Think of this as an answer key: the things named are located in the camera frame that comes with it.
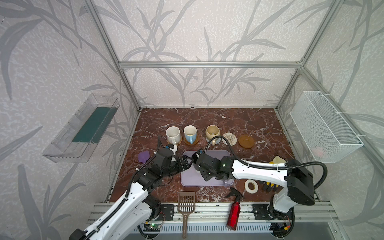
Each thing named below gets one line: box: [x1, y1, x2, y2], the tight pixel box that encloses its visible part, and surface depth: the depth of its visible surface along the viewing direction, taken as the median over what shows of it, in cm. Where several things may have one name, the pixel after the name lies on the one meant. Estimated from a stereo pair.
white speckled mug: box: [165, 126, 181, 145], surface depth 98 cm
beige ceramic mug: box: [205, 124, 221, 146], surface depth 98 cm
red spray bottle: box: [224, 186, 244, 231], surface depth 73 cm
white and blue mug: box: [183, 125, 197, 145], surface depth 96 cm
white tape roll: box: [244, 179, 259, 194], surface depth 82 cm
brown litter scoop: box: [177, 192, 196, 239], surface depth 78 cm
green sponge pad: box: [72, 106, 118, 144], surface depth 67 cm
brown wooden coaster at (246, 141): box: [238, 134, 255, 149], surface depth 104 cm
